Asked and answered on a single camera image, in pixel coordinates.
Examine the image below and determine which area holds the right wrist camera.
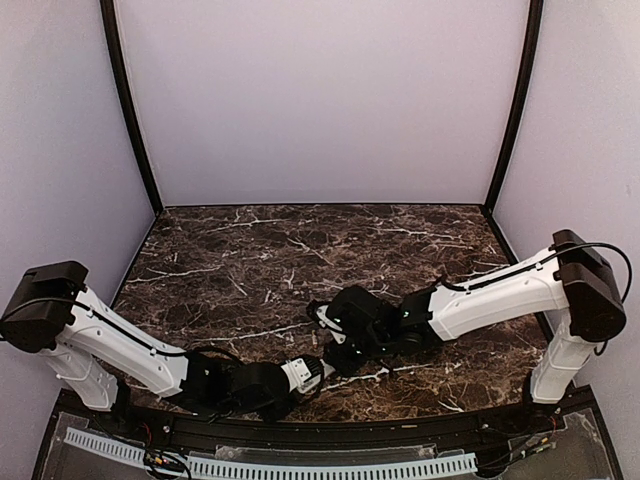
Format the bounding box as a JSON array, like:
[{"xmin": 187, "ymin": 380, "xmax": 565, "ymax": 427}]
[{"xmin": 306, "ymin": 300, "xmax": 344, "ymax": 334}]

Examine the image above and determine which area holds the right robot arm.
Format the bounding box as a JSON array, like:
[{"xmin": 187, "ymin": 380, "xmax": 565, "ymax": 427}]
[{"xmin": 307, "ymin": 229, "xmax": 630, "ymax": 434}]

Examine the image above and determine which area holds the black corner post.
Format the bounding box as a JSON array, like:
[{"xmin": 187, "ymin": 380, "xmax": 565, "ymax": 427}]
[
  {"xmin": 99, "ymin": 0, "xmax": 164, "ymax": 216},
  {"xmin": 484, "ymin": 0, "xmax": 545, "ymax": 214}
]

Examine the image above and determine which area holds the black right corner post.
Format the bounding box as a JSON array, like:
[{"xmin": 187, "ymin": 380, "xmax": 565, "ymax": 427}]
[{"xmin": 484, "ymin": 0, "xmax": 545, "ymax": 214}]

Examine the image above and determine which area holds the black left corner post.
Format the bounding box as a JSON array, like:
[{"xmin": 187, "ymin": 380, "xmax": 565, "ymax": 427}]
[{"xmin": 99, "ymin": 0, "xmax": 164, "ymax": 216}]

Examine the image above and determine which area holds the white slotted cable duct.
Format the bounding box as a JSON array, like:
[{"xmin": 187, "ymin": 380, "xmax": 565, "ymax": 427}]
[{"xmin": 64, "ymin": 427, "xmax": 477, "ymax": 479}]

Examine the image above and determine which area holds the black front rail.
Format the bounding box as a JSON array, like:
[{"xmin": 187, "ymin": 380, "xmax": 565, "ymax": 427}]
[{"xmin": 42, "ymin": 386, "xmax": 612, "ymax": 465}]

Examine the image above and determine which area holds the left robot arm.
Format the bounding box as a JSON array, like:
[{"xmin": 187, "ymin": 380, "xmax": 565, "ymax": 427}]
[{"xmin": 1, "ymin": 260, "xmax": 335, "ymax": 436}]

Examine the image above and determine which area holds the orange AAA battery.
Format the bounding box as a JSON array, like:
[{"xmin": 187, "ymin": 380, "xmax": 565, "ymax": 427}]
[{"xmin": 311, "ymin": 330, "xmax": 319, "ymax": 350}]

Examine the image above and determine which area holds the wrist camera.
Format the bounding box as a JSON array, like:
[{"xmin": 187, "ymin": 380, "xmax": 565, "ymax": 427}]
[
  {"xmin": 280, "ymin": 355, "xmax": 325, "ymax": 394},
  {"xmin": 306, "ymin": 300, "xmax": 344, "ymax": 334}
]

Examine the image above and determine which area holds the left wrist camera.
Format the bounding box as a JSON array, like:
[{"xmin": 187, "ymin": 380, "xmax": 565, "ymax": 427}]
[{"xmin": 280, "ymin": 355, "xmax": 325, "ymax": 394}]

